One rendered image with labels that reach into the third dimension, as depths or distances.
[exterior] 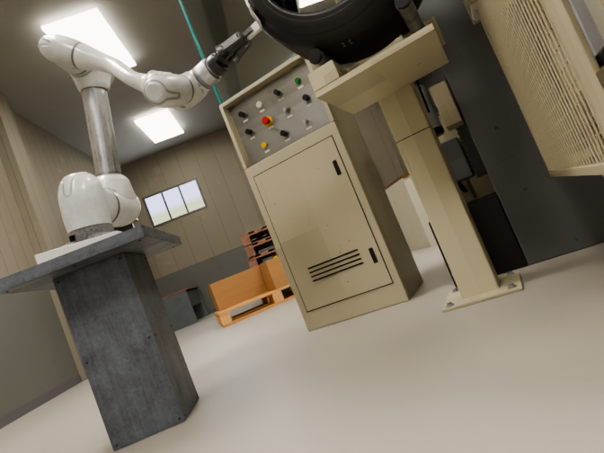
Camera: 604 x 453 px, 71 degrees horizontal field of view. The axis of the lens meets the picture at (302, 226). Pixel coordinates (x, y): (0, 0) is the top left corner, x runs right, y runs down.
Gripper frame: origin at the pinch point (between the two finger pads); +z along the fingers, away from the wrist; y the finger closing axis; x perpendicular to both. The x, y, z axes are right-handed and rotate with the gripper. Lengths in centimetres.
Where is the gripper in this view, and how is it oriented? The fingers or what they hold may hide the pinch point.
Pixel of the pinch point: (253, 29)
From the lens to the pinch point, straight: 159.1
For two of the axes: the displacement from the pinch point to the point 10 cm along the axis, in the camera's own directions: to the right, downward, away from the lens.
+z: 7.7, -4.9, -4.1
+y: 4.2, -1.0, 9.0
